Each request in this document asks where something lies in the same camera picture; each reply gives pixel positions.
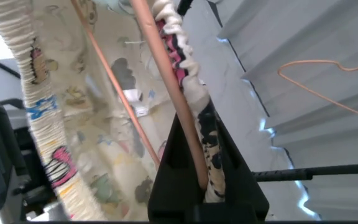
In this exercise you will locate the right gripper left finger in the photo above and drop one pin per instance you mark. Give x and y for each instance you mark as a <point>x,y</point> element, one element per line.
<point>172,186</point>

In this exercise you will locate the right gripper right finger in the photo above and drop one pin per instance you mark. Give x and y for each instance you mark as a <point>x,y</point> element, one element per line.
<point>244,199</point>

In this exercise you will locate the cream printed garment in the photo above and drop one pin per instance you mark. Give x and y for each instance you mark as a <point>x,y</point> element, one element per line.
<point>104,124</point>

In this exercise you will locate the black clothes rack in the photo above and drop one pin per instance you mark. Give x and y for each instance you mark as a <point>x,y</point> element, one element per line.
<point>337,170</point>

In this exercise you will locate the white curtain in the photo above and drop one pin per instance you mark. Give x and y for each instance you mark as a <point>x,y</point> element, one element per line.
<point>322,31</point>

